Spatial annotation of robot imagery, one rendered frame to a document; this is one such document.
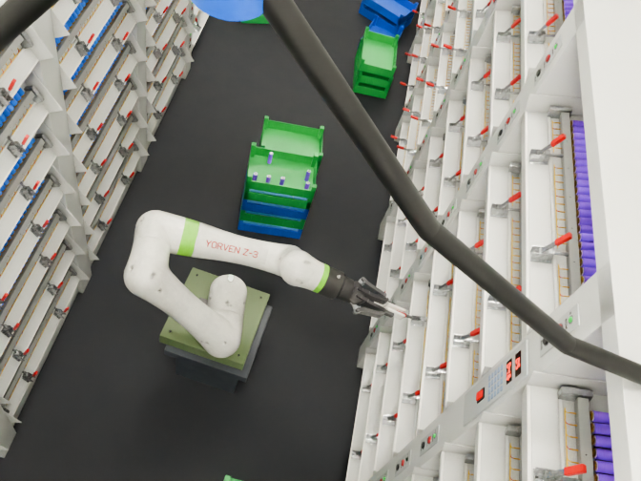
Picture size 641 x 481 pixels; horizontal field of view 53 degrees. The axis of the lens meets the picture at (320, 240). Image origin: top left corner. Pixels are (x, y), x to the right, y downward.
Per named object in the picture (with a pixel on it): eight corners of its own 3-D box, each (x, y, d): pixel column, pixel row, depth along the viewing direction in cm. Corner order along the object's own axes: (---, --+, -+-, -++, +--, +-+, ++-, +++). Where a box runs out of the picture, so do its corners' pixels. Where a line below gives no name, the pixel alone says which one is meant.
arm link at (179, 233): (128, 254, 194) (134, 231, 185) (136, 220, 202) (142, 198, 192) (188, 267, 199) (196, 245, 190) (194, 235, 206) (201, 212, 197)
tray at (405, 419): (391, 463, 184) (393, 451, 176) (412, 287, 219) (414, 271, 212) (463, 474, 181) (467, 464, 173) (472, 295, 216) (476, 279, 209)
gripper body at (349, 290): (335, 280, 203) (360, 291, 205) (330, 303, 198) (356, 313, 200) (346, 269, 197) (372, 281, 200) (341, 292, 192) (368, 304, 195)
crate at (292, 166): (245, 188, 277) (247, 177, 270) (250, 153, 288) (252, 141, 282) (312, 198, 281) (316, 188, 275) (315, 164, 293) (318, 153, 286)
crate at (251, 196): (242, 198, 283) (245, 188, 277) (247, 164, 295) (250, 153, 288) (309, 210, 288) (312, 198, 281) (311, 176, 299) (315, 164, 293)
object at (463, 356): (443, 417, 151) (449, 393, 140) (457, 219, 187) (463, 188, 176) (530, 430, 148) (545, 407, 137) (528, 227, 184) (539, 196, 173)
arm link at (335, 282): (327, 283, 189) (333, 259, 194) (310, 300, 198) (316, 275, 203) (344, 291, 191) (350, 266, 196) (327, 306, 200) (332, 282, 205)
